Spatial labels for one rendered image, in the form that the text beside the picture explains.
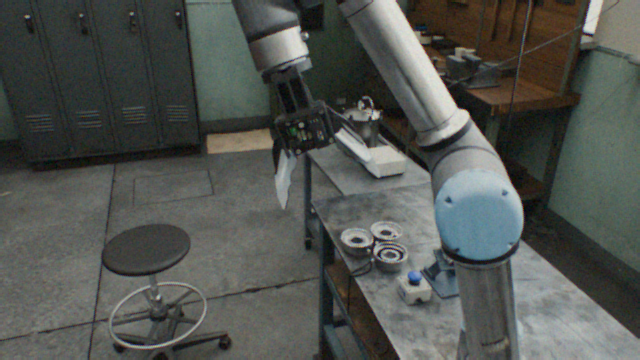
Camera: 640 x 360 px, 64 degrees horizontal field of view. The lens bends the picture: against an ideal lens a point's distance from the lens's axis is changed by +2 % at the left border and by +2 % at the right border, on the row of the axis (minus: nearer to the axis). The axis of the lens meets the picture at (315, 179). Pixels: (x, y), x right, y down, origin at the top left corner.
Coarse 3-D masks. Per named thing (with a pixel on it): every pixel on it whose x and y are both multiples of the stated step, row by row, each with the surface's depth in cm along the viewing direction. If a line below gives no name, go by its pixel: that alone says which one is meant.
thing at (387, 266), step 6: (378, 246) 158; (384, 246) 159; (390, 246) 159; (396, 246) 159; (402, 246) 157; (384, 252) 156; (390, 252) 157; (396, 252) 156; (378, 258) 152; (384, 258) 153; (390, 258) 158; (396, 258) 153; (378, 264) 152; (384, 264) 151; (390, 264) 150; (396, 264) 150; (402, 264) 152; (384, 270) 153; (390, 270) 152; (396, 270) 152
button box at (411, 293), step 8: (400, 280) 142; (408, 280) 141; (424, 280) 142; (400, 288) 142; (408, 288) 139; (416, 288) 139; (424, 288) 139; (408, 296) 138; (416, 296) 139; (424, 296) 140; (408, 304) 139
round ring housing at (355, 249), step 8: (344, 232) 164; (352, 232) 166; (360, 232) 166; (368, 232) 164; (344, 240) 162; (352, 240) 164; (360, 240) 164; (344, 248) 160; (352, 248) 158; (360, 248) 157; (368, 248) 159
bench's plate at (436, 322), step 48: (384, 192) 196; (432, 192) 196; (336, 240) 167; (432, 240) 167; (384, 288) 146; (432, 288) 146; (528, 288) 146; (576, 288) 146; (432, 336) 129; (528, 336) 130; (576, 336) 130; (624, 336) 130
